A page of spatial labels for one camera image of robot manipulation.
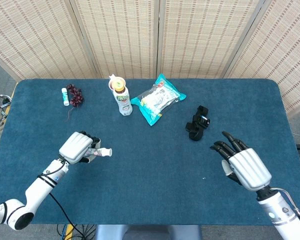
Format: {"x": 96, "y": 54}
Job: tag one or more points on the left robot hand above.
{"x": 75, "y": 146}

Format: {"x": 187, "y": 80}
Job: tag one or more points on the blue felt table cover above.
{"x": 150, "y": 175}

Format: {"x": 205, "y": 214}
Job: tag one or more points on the bamboo folding screen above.
{"x": 190, "y": 37}

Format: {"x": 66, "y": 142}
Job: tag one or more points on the blue-grey robot torso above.
{"x": 150, "y": 232}

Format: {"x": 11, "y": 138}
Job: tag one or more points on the floral white tube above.
{"x": 103, "y": 151}

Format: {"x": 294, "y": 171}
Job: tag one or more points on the yellow-capped drink bottle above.
{"x": 123, "y": 102}

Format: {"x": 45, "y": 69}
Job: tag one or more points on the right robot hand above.
{"x": 250, "y": 168}

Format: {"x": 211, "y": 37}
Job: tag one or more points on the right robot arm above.
{"x": 282, "y": 212}

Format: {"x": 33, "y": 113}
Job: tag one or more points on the small white green-capped tube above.
{"x": 65, "y": 97}

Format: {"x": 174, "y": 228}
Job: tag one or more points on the metal chair frame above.
{"x": 5, "y": 101}

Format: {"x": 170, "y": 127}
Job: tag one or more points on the teal snack bag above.
{"x": 157, "y": 100}

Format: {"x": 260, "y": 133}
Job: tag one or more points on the dark red grape bunch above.
{"x": 76, "y": 96}

